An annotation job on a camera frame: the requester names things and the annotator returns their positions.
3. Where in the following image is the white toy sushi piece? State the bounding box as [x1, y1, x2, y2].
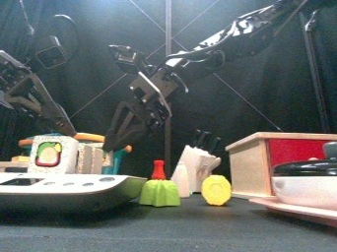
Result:
[26, 134, 80, 175]

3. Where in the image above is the white striped toy block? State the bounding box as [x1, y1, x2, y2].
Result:
[77, 143, 113, 175]

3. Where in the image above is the red toy bottle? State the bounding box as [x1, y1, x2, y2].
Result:
[149, 159, 167, 181]

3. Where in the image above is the beige wooden block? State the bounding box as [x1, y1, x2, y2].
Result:
[9, 155, 31, 163]

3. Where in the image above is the white knife block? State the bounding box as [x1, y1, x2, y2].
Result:
[177, 145, 221, 194]

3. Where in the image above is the green toy vegetable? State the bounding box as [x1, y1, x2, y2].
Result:
[137, 178, 181, 208]

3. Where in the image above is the yellow round toy slice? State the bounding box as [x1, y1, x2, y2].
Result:
[200, 174, 232, 207]

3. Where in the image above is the wooden box with red panel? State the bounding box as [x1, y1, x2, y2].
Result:
[223, 131, 337, 200]

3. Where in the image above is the white toy pot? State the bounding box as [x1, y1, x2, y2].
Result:
[270, 174, 337, 212]

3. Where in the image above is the pink tray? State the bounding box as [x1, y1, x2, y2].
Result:
[247, 196, 337, 228]

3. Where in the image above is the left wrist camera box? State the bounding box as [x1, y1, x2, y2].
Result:
[33, 34, 69, 71]

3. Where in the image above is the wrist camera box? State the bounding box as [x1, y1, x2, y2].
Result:
[108, 43, 148, 75]
[33, 34, 69, 71]

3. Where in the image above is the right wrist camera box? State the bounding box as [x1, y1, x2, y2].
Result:
[108, 43, 148, 75]

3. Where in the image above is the black toy knife handle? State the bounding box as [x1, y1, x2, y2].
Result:
[208, 135, 223, 156]

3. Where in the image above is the metal frame pole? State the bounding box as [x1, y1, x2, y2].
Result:
[164, 0, 173, 180]

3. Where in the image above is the black frame strut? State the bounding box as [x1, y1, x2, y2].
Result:
[298, 9, 331, 134]

